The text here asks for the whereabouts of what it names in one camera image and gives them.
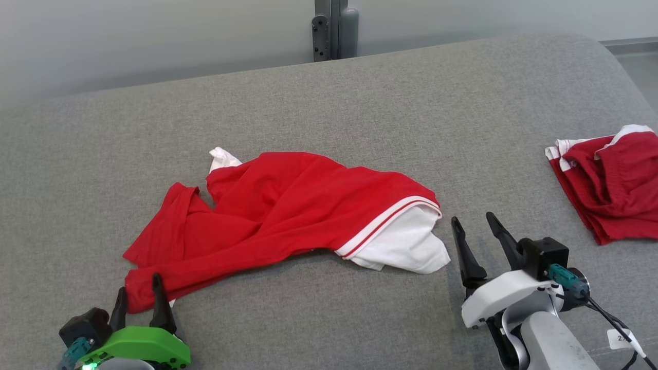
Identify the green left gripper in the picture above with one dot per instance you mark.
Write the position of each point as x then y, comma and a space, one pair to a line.
139, 347

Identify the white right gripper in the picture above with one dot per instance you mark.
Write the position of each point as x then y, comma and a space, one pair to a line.
504, 293

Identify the red shorts with white panel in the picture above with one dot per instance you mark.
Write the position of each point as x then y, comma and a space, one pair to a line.
617, 190

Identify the red basketball jersey striped trim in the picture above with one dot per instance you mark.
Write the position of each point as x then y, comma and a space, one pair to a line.
288, 205

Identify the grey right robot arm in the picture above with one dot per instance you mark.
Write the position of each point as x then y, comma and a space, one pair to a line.
555, 344

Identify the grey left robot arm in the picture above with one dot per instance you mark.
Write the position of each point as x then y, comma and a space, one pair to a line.
123, 366

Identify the grey fabric sofa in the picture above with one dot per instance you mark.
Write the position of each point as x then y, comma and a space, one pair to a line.
329, 103

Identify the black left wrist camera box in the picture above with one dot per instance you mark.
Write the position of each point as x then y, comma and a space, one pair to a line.
85, 324

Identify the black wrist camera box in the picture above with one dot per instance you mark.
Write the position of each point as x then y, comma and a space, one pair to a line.
85, 324
545, 257

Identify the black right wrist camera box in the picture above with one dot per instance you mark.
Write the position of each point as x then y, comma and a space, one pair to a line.
545, 257

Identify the teal left camera connector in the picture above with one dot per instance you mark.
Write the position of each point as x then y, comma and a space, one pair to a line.
74, 352

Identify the teal camera connector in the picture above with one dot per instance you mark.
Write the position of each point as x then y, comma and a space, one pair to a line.
563, 276
74, 352

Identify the teal right camera connector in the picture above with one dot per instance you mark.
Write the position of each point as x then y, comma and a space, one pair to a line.
563, 276

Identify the grey round post foot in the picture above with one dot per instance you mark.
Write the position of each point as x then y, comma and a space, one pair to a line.
348, 33

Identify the grey metal partition post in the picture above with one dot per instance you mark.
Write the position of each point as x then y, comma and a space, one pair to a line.
335, 25

